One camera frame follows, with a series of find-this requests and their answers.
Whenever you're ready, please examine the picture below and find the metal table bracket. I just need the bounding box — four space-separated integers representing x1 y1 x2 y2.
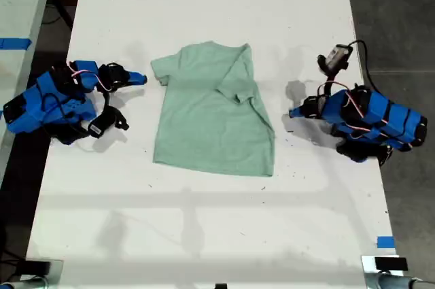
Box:
360 254 411 289
18 258 65 289

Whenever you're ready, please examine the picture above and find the camera black cable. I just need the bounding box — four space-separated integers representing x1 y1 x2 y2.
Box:
347 39 377 91

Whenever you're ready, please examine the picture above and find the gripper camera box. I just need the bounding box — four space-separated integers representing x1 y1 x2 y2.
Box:
317 44 353 76
87 105 131 139

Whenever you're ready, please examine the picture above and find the grey metal tube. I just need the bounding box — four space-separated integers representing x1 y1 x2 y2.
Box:
0 277 50 289
366 272 435 289

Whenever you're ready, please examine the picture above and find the pale green T-shirt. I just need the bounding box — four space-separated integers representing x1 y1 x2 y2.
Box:
150 40 276 178

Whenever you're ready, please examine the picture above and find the long blue tape strip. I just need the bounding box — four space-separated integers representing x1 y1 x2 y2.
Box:
0 37 33 50

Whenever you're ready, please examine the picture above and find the short blue tape strip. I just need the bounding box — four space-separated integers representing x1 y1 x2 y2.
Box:
377 235 396 250

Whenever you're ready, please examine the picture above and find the grey side table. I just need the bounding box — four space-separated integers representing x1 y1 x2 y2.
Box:
0 0 58 174

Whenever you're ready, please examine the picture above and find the small black box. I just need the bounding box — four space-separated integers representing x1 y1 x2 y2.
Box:
374 257 408 273
22 260 52 277

